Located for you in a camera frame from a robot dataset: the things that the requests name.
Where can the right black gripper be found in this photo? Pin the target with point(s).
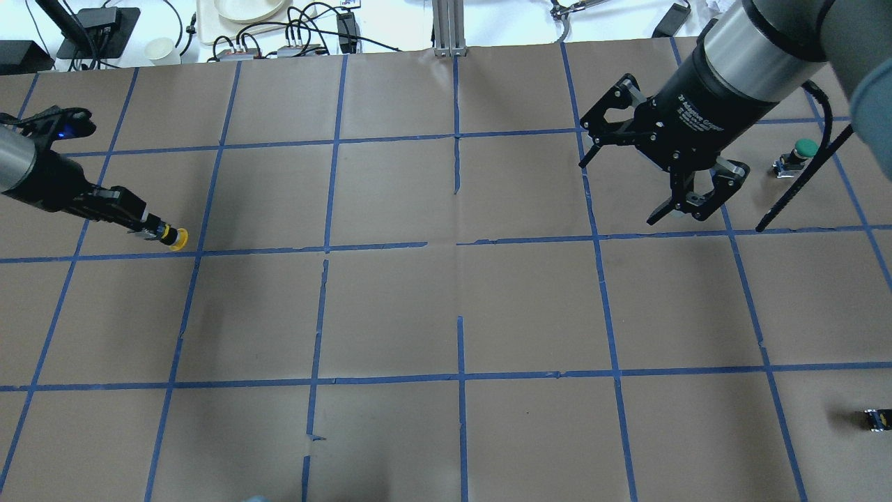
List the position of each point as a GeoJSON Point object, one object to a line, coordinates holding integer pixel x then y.
{"type": "Point", "coordinates": [704, 103]}

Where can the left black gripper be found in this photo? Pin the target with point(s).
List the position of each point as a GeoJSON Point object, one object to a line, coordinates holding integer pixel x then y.
{"type": "Point", "coordinates": [54, 183]}

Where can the yellow push button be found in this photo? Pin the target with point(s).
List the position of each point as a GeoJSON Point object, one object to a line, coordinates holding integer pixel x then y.
{"type": "Point", "coordinates": [174, 238]}

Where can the green push button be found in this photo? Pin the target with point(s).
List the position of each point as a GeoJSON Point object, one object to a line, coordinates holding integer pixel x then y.
{"type": "Point", "coordinates": [790, 165]}

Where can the white paper cup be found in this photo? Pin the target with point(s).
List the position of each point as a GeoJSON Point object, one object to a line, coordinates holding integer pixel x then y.
{"type": "Point", "coordinates": [162, 52]}

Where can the black power adapter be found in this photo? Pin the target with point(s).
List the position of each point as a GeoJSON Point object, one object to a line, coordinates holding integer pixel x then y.
{"type": "Point", "coordinates": [347, 32]}

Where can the aluminium frame post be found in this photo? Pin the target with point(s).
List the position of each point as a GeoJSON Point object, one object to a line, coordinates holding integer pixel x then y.
{"type": "Point", "coordinates": [449, 38]}

